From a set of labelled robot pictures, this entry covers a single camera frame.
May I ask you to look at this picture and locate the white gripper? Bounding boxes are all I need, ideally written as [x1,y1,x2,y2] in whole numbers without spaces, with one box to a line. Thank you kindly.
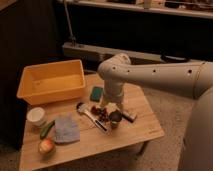
[100,80,124,111]

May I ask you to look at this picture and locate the green sponge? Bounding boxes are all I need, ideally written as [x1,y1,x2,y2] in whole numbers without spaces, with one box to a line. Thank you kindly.
[90,87,103,102]

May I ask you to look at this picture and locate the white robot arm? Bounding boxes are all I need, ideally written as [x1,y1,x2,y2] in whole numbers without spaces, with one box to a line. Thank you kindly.
[98,53,213,171]

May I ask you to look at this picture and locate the yellow plastic tray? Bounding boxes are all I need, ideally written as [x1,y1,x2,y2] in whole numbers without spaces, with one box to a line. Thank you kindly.
[17,60,86,105]

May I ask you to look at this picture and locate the metal can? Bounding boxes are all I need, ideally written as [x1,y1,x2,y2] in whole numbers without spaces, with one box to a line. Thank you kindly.
[109,110,122,128]

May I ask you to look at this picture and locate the dark grapes bunch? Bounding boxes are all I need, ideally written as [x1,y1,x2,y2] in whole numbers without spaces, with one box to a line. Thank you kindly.
[91,106,109,122]

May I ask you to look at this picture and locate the black rectangular block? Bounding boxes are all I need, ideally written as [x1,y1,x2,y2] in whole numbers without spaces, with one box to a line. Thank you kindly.
[122,111,137,123]

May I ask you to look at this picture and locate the small wooden table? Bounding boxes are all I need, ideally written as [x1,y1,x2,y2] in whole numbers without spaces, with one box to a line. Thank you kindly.
[19,74,164,171]

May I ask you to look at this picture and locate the blue folded cloth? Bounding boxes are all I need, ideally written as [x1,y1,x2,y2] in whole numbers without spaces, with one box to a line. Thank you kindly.
[54,116,80,144]

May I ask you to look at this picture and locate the grey low shelf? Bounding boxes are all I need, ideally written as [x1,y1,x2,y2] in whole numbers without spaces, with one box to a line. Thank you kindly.
[62,41,201,64]

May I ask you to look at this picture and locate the black device on shelf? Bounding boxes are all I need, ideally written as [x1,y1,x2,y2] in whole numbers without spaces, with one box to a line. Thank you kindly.
[160,55,190,63]

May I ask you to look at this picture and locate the green cucumber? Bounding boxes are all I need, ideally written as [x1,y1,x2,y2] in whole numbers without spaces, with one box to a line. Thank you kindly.
[40,121,55,139]

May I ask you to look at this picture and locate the metal pole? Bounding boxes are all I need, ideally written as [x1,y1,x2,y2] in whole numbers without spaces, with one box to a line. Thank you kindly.
[63,0,76,46]

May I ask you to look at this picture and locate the white cup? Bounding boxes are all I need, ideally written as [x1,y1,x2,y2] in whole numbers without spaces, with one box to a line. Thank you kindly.
[27,107,46,127]

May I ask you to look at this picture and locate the red yellow apple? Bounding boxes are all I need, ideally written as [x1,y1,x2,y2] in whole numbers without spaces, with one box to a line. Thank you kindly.
[38,139,55,154]

